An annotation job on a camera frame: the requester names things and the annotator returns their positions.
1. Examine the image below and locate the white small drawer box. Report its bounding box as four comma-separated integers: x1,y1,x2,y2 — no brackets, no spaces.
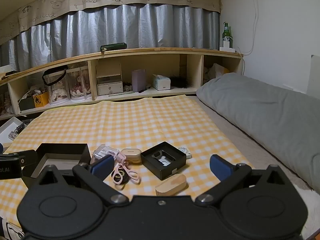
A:
96,62,123,96

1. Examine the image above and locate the white wall cable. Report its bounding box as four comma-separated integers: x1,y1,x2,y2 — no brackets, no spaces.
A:
236,0,260,55

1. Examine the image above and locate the black furry item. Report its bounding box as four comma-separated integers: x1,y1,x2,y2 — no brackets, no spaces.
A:
170,76,192,89

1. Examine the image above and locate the wooden-lid box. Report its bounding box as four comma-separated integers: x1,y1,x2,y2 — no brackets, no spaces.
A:
155,174,187,197

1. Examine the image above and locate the wooden shelf unit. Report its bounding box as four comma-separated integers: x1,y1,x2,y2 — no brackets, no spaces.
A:
0,47,244,120

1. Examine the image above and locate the silver grey curtain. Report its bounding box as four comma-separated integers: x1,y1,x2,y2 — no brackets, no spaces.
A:
0,4,220,73

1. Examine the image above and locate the grey pillow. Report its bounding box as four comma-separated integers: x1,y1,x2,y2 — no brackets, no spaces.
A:
196,72,320,193

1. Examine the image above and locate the dark green tube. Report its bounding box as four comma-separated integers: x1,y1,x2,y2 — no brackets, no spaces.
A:
100,42,127,52

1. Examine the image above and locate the dark green box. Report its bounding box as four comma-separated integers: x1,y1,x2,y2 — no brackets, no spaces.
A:
19,96,35,112

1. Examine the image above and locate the gold earbud case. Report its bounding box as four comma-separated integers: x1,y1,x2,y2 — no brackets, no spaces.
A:
121,148,142,165

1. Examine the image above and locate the clear doll display case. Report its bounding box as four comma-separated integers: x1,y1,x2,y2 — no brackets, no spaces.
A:
45,66,69,105
67,65,92,102

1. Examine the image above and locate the black strap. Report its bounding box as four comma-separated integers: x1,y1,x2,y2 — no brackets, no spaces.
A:
42,65,68,85

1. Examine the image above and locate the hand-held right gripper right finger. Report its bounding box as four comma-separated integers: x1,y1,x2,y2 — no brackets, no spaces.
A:
195,154,299,205

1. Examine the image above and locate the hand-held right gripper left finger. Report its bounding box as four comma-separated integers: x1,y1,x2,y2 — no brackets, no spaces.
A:
29,154,129,204

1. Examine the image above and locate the white tissue box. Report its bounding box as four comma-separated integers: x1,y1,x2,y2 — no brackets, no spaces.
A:
152,74,171,90

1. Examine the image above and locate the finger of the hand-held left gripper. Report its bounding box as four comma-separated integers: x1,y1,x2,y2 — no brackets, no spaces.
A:
0,149,38,167

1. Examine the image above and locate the yellow checkered mat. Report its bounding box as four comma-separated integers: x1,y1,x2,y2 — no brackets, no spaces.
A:
0,95,255,230

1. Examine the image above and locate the white fluffy rug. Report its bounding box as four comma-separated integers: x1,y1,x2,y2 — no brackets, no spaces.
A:
292,182,320,240

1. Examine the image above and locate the white round tape measure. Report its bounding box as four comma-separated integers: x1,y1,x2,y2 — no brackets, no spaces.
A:
178,146,192,159

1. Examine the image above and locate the round black tin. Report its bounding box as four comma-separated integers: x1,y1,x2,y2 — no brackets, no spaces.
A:
112,170,123,184

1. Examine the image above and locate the white tray box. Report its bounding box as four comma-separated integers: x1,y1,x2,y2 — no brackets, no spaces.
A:
0,119,25,143

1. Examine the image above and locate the small black box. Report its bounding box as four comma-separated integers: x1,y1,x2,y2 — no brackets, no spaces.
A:
140,141,187,181

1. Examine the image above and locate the pink eyelash curler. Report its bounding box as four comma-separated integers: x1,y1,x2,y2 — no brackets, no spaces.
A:
113,152,141,185

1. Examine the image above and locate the large black box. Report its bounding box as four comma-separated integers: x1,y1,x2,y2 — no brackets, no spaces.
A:
22,143,92,189

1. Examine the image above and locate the green glass bottle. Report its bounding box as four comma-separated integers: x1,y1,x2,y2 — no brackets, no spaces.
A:
222,22,233,48

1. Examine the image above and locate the clear plastic case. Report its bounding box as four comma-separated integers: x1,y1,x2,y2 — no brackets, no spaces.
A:
92,144,119,164

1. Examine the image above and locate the yellow printed box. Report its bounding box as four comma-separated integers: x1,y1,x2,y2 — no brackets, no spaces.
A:
32,91,49,108

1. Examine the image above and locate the purple container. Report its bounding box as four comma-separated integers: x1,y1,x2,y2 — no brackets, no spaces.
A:
132,69,147,92

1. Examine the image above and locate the white plastic bag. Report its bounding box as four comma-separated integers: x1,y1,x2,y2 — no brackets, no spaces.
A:
204,64,229,80

